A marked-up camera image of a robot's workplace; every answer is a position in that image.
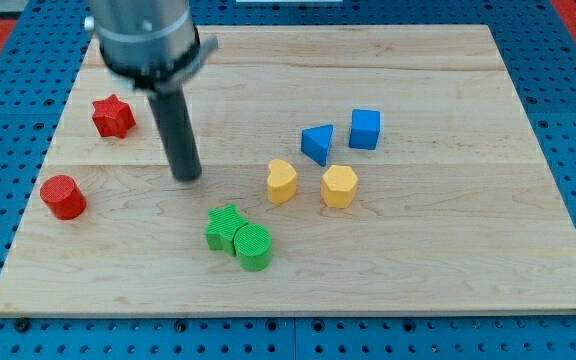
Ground green star block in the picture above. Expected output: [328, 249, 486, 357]
[205, 203, 248, 257]

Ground red star block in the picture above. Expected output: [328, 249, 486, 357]
[92, 94, 136, 138]

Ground yellow heart block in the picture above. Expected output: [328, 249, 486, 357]
[267, 159, 298, 205]

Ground blue triangle block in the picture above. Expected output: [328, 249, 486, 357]
[300, 124, 334, 167]

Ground yellow hexagon block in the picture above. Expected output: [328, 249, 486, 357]
[321, 165, 359, 209]

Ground wooden board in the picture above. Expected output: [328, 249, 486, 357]
[0, 25, 576, 318]

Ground green cylinder block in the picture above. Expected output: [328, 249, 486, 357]
[234, 224, 272, 272]

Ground blue cube block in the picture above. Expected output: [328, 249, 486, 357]
[349, 109, 381, 150]

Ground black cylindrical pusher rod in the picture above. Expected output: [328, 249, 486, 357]
[147, 89, 202, 182]

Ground red cylinder block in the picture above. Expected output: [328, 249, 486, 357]
[39, 175, 87, 220]

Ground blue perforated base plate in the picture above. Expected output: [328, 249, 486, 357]
[0, 1, 576, 359]

